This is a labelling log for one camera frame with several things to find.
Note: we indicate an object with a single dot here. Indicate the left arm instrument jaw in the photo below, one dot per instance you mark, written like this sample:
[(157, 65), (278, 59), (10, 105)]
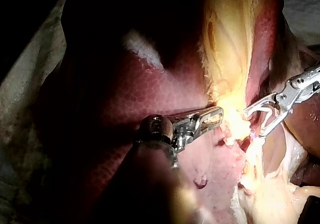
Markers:
[(220, 116)]

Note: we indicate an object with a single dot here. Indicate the left arm instrument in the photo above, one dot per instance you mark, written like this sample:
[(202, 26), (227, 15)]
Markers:
[(156, 129)]

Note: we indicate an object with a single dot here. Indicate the right arm instrument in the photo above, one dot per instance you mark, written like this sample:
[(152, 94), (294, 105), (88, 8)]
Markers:
[(297, 84)]

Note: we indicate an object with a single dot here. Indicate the right arm instrument jaw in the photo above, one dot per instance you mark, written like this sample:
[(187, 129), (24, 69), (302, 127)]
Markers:
[(275, 124), (262, 101)]

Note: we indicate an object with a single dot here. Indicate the gallbladder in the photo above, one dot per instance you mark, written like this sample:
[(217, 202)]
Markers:
[(227, 59)]

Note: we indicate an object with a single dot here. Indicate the dark red liver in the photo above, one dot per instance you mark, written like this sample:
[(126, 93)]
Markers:
[(150, 86)]

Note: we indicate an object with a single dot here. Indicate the pale fatty tissue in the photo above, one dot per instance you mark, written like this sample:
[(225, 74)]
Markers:
[(270, 199)]

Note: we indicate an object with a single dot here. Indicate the white cloth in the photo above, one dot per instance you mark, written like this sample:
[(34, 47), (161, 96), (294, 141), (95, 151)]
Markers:
[(303, 9), (22, 84)]

